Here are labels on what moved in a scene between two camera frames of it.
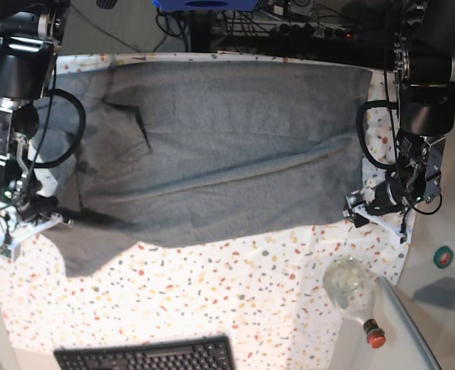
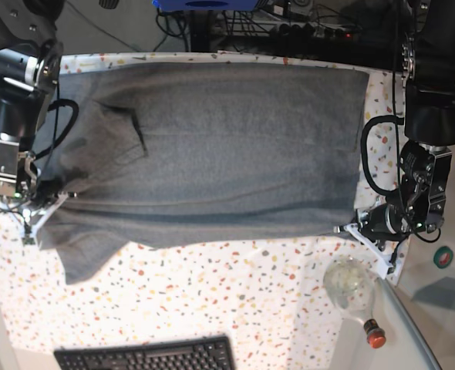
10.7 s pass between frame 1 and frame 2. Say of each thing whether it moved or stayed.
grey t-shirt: stayed
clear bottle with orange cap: stayed
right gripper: moved
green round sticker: stayed
